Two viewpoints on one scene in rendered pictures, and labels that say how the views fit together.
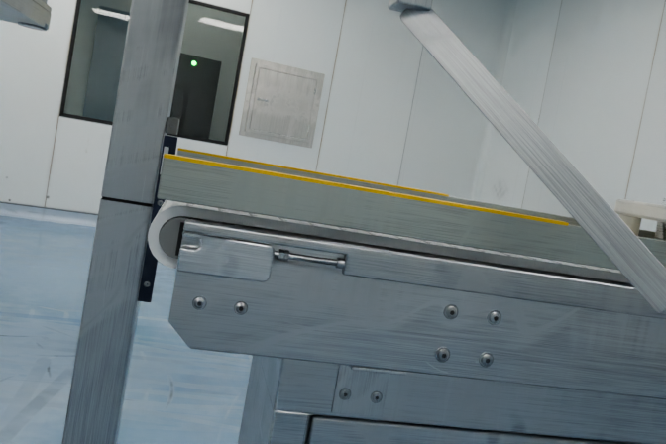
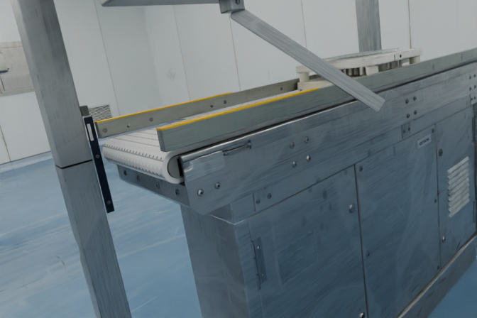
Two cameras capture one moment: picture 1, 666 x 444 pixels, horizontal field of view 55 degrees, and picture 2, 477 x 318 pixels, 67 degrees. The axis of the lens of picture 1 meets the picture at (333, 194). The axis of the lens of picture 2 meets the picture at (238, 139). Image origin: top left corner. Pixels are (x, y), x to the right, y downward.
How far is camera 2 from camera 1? 0.25 m
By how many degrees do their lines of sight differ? 27
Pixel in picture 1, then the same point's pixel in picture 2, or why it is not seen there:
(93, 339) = (91, 245)
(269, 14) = not seen: outside the picture
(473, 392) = (300, 174)
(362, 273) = (258, 145)
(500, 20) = not seen: outside the picture
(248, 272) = (216, 167)
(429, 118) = (116, 47)
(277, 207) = (217, 131)
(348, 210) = (244, 119)
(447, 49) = (259, 27)
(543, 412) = (324, 169)
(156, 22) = (49, 52)
